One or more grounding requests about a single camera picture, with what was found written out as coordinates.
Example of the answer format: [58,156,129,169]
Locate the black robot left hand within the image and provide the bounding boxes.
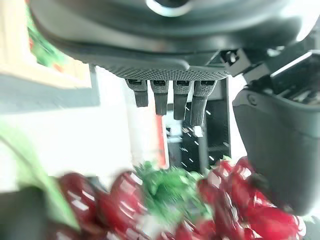
[29,0,320,216]

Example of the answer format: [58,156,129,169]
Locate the wood framed picture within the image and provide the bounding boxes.
[0,0,94,90]

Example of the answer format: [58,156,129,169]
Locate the green plastic leaves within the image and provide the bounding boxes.
[134,161,215,227]

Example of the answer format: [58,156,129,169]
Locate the dark red grape bunch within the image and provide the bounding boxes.
[56,171,151,240]

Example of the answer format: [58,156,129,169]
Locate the light green leaf strip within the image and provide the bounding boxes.
[0,123,81,232]

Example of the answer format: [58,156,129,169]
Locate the bright red fruit bunch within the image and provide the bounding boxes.
[174,156,307,240]

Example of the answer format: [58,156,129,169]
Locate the red and white post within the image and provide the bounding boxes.
[154,113,171,170]

